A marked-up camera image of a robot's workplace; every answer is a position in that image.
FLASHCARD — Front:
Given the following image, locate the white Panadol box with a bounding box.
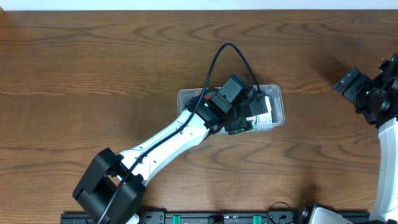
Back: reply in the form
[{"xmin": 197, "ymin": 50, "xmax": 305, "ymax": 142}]
[{"xmin": 246, "ymin": 96, "xmax": 272, "ymax": 125}]

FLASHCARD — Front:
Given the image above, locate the clear plastic container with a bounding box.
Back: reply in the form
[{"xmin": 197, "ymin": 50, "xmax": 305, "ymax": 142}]
[{"xmin": 177, "ymin": 84, "xmax": 285, "ymax": 133}]

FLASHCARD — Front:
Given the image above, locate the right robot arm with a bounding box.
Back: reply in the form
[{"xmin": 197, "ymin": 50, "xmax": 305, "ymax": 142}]
[{"xmin": 333, "ymin": 53, "xmax": 397, "ymax": 223}]

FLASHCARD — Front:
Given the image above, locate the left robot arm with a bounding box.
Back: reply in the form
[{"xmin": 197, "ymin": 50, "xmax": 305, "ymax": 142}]
[{"xmin": 72, "ymin": 89, "xmax": 268, "ymax": 223}]

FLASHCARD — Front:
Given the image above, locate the left black cable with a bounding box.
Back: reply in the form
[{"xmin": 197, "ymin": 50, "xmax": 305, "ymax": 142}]
[{"xmin": 96, "ymin": 42, "xmax": 262, "ymax": 224}]

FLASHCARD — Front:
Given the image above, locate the black mounting rail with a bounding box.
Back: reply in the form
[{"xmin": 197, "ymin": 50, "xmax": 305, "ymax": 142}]
[{"xmin": 60, "ymin": 210, "xmax": 373, "ymax": 224}]

